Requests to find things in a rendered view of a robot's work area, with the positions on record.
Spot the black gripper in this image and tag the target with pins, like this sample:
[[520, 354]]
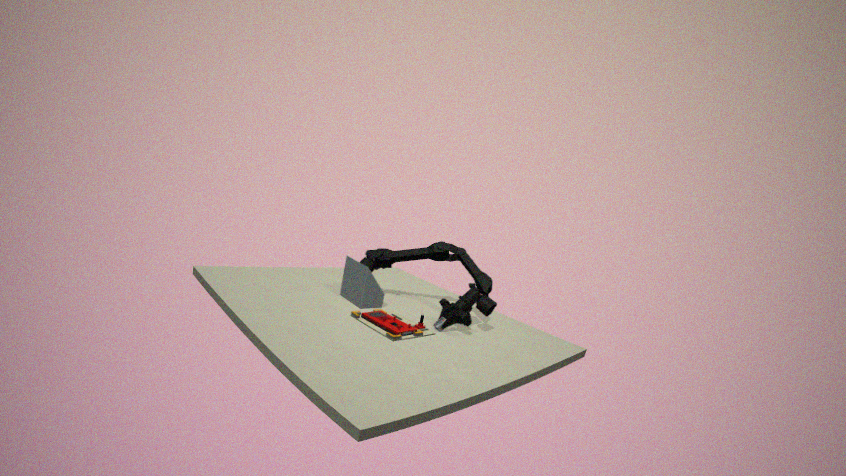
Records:
[[449, 311]]

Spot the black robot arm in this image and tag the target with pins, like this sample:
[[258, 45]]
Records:
[[384, 258]]

